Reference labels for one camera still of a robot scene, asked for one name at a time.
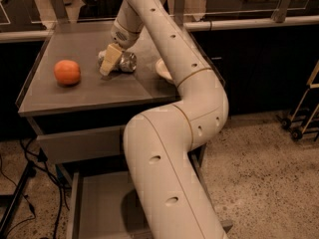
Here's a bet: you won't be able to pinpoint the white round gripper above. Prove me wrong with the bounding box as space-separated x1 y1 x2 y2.
99 20 144 77

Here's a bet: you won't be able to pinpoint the crushed 7up can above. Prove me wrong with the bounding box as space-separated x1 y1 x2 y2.
97 49 138 74

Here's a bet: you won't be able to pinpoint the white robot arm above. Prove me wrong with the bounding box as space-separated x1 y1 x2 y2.
100 0 228 239

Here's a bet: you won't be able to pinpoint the grey metal drawer cabinet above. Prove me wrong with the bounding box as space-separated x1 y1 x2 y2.
15 16 233 239

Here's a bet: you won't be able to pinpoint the open grey middle drawer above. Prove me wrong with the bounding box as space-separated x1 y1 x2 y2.
67 155 233 239

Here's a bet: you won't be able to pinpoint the orange fruit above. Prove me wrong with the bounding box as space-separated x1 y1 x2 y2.
54 60 81 86

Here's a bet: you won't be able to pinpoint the white paper bowl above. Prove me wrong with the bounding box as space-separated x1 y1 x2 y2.
156 59 173 84

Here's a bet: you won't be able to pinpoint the black tripod leg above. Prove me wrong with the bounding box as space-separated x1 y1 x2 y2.
0 161 35 239

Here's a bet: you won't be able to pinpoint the closed top drawer with handle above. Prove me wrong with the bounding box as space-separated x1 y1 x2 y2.
37 125 124 164

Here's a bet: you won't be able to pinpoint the black floor cables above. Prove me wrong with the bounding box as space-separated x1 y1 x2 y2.
0 137 71 239

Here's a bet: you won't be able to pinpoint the white counter rail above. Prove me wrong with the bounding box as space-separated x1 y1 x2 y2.
0 15 319 43

